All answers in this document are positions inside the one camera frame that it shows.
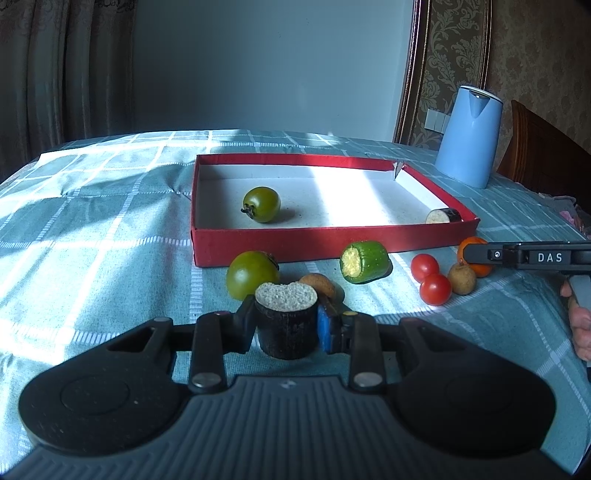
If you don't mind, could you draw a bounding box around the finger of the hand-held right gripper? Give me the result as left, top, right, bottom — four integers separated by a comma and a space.
463, 242, 519, 268

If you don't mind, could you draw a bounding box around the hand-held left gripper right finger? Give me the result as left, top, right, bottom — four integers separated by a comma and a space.
317, 302, 468, 394

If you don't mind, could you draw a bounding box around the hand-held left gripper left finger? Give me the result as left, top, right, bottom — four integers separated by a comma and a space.
106, 294, 258, 394

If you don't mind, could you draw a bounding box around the orange tangerine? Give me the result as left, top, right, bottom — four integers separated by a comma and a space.
457, 236, 493, 278

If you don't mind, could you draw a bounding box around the dark eggplant piece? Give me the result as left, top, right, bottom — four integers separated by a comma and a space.
254, 281, 320, 360

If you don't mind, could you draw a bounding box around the brown oblong fruit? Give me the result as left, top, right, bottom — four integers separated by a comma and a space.
298, 273, 337, 301

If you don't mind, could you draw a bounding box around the large green tomato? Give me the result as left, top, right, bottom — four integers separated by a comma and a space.
225, 250, 281, 300

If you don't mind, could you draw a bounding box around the red tomato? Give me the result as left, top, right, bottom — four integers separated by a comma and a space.
410, 254, 440, 283
419, 274, 452, 306

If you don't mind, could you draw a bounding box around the green cucumber piece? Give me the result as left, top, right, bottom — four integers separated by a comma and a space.
339, 241, 393, 284

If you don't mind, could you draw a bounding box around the red cardboard box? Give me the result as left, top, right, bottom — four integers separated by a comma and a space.
190, 154, 481, 268

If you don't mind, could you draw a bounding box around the person's right hand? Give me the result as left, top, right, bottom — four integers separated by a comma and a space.
560, 281, 591, 362

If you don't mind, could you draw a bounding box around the brown round fruit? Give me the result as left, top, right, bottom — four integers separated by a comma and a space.
447, 262, 477, 295

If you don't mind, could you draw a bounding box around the pink patterned item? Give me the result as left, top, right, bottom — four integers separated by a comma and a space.
556, 196, 591, 241

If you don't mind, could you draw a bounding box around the short eggplant slice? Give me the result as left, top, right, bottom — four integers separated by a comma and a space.
425, 208, 462, 225

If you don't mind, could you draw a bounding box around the wooden chair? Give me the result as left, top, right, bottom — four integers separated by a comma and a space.
496, 100, 591, 204

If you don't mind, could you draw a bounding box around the light blue kettle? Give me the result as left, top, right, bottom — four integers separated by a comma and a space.
435, 85, 502, 189

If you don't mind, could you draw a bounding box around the small green tomato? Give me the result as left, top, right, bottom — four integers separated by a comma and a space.
240, 186, 281, 223

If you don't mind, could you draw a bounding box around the teal checkered tablecloth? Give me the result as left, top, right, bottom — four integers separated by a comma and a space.
0, 130, 591, 476

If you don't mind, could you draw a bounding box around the patterned curtain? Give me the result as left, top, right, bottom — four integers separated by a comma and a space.
0, 0, 137, 183

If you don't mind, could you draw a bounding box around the white wall switch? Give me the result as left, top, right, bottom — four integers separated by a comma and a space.
425, 108, 451, 132

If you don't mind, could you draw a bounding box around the dark wooden wall frame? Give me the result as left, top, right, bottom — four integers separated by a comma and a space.
392, 0, 435, 145

